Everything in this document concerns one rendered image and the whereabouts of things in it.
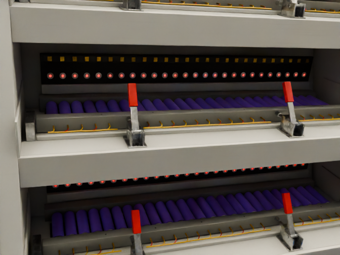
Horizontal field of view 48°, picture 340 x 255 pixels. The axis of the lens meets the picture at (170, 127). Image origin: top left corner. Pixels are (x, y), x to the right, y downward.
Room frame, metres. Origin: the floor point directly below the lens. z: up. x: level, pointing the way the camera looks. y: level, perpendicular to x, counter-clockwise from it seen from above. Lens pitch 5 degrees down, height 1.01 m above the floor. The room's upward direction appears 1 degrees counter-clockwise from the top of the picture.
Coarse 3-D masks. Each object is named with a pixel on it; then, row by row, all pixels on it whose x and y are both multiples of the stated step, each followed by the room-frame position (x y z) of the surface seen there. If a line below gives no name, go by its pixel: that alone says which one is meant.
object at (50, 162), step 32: (320, 96) 0.83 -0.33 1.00; (32, 128) 0.53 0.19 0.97; (160, 128) 0.62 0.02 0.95; (320, 128) 0.68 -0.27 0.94; (32, 160) 0.50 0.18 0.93; (64, 160) 0.51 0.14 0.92; (96, 160) 0.52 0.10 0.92; (128, 160) 0.54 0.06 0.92; (160, 160) 0.55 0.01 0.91; (192, 160) 0.57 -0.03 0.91; (224, 160) 0.59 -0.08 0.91; (256, 160) 0.60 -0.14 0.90; (288, 160) 0.62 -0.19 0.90; (320, 160) 0.65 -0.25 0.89
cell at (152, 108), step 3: (144, 99) 0.69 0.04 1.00; (147, 99) 0.69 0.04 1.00; (144, 102) 0.68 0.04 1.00; (147, 102) 0.68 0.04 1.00; (150, 102) 0.68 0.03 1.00; (144, 105) 0.68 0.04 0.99; (147, 105) 0.67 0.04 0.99; (150, 105) 0.66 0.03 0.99; (153, 105) 0.67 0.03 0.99; (147, 108) 0.66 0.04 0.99; (150, 108) 0.65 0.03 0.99; (153, 108) 0.65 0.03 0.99
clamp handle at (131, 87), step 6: (132, 84) 0.57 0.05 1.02; (132, 90) 0.57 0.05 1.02; (132, 96) 0.56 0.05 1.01; (132, 102) 0.56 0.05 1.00; (132, 108) 0.56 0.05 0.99; (132, 114) 0.56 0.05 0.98; (132, 120) 0.55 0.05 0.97; (138, 120) 0.56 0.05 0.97; (132, 126) 0.55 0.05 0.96; (138, 126) 0.55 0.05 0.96
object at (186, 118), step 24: (48, 120) 0.56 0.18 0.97; (72, 120) 0.57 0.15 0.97; (96, 120) 0.59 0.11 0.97; (120, 120) 0.60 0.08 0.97; (144, 120) 0.61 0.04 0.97; (168, 120) 0.62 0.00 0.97; (192, 120) 0.64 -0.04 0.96; (216, 120) 0.65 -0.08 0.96; (240, 120) 0.66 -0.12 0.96; (264, 120) 0.66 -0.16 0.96
